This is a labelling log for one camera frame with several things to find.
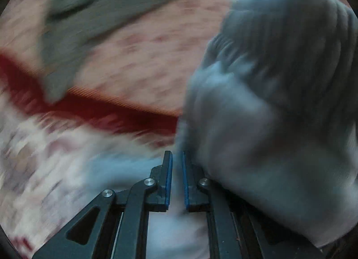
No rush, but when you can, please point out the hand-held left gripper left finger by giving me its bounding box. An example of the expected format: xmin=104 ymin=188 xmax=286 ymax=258
xmin=32 ymin=151 xmax=173 ymax=259

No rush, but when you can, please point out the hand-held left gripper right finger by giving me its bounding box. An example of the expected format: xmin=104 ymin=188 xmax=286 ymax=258
xmin=182 ymin=151 xmax=326 ymax=259

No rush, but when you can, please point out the red white leaf-pattern fleece blanket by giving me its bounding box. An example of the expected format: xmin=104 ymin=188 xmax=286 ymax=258
xmin=0 ymin=52 xmax=210 ymax=259

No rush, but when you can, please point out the pink floral quilt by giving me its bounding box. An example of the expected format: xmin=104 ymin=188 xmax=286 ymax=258
xmin=0 ymin=0 xmax=238 ymax=118

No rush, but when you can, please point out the grey fleece jacket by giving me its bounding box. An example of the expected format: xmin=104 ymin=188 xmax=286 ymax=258
xmin=38 ymin=0 xmax=250 ymax=103

